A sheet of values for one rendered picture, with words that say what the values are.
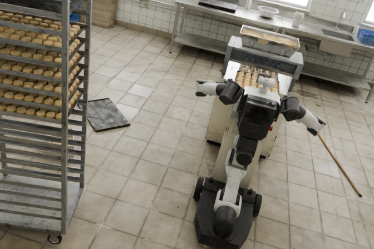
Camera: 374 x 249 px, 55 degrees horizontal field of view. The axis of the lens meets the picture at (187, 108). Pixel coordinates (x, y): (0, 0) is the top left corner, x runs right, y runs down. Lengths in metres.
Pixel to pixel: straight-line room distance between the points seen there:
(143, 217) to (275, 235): 1.12
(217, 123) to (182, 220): 1.18
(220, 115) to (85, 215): 1.65
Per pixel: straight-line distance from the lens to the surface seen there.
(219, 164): 3.23
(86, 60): 2.45
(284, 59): 3.46
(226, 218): 2.75
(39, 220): 2.88
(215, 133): 3.87
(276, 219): 3.43
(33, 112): 2.29
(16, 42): 2.07
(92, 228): 3.00
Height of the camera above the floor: 2.29
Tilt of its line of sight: 30 degrees down
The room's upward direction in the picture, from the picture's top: 12 degrees clockwise
